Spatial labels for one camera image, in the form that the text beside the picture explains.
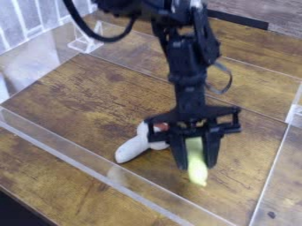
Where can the white red toy mushroom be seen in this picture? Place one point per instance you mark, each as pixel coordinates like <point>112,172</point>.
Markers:
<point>136,145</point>

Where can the black strip on table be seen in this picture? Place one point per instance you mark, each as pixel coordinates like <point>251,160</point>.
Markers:
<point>259,24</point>

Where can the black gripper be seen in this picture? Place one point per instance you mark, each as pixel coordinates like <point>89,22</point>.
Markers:
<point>192,119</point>

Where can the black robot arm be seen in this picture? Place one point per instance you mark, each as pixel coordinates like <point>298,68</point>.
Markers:
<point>180,27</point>

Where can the clear acrylic triangle bracket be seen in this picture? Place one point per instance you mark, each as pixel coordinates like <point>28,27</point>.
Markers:
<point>83,43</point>

